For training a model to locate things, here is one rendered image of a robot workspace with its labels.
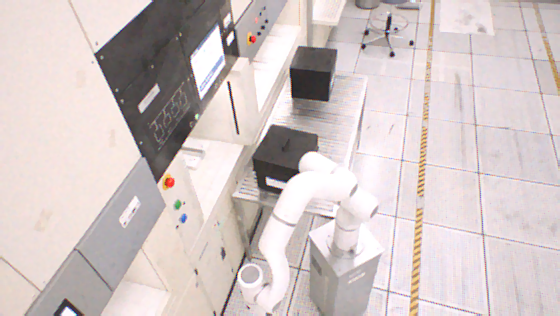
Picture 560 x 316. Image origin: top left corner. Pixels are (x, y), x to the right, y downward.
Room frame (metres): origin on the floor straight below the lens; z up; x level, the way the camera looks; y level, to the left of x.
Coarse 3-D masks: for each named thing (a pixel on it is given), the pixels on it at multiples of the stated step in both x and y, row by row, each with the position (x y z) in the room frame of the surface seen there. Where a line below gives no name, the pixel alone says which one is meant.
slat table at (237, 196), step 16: (288, 80) 2.42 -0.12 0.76; (336, 80) 2.37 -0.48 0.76; (368, 80) 2.36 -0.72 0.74; (288, 96) 2.22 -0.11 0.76; (352, 96) 2.16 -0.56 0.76; (272, 112) 2.06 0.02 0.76; (288, 112) 2.04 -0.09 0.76; (304, 112) 2.03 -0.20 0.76; (320, 112) 2.02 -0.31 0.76; (336, 112) 2.01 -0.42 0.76; (352, 112) 1.99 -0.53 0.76; (304, 128) 1.87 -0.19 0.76; (352, 128) 1.83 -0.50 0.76; (256, 144) 1.76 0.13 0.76; (336, 144) 1.70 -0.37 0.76; (352, 144) 1.69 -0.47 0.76; (336, 160) 1.56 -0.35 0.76; (352, 160) 2.03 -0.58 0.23; (256, 192) 1.37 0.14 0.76; (272, 192) 1.36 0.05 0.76; (240, 208) 1.36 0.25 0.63; (336, 208) 1.21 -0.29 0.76; (240, 224) 1.35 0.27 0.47
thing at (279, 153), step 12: (276, 132) 1.58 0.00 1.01; (288, 132) 1.57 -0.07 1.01; (300, 132) 1.57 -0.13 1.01; (264, 144) 1.50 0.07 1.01; (276, 144) 1.49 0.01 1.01; (288, 144) 1.48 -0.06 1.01; (300, 144) 1.47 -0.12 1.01; (312, 144) 1.46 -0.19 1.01; (252, 156) 1.41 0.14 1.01; (264, 156) 1.40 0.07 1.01; (276, 156) 1.40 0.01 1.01; (288, 156) 1.39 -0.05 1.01; (300, 156) 1.38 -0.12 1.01; (264, 168) 1.37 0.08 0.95; (276, 168) 1.34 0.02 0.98; (288, 168) 1.31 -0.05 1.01
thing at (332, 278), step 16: (320, 240) 1.02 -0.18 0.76; (368, 240) 1.00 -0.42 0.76; (320, 256) 0.97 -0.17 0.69; (336, 256) 0.93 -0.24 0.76; (368, 256) 0.91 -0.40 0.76; (320, 272) 0.96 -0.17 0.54; (336, 272) 0.85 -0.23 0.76; (352, 272) 0.87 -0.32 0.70; (368, 272) 0.92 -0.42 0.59; (320, 288) 0.96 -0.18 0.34; (336, 288) 0.84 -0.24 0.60; (352, 288) 0.88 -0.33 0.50; (368, 288) 0.93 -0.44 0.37; (320, 304) 0.95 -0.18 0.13; (336, 304) 0.84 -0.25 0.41; (352, 304) 0.89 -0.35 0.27
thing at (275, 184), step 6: (258, 174) 1.39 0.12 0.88; (264, 174) 1.38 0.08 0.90; (258, 180) 1.40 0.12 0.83; (264, 180) 1.38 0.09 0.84; (270, 180) 1.36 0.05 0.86; (276, 180) 1.35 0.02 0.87; (282, 180) 1.33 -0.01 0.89; (288, 180) 1.32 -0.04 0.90; (258, 186) 1.40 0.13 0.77; (264, 186) 1.38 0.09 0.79; (270, 186) 1.37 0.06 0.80; (276, 186) 1.35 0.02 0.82; (282, 186) 1.33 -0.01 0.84; (276, 192) 1.35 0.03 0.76
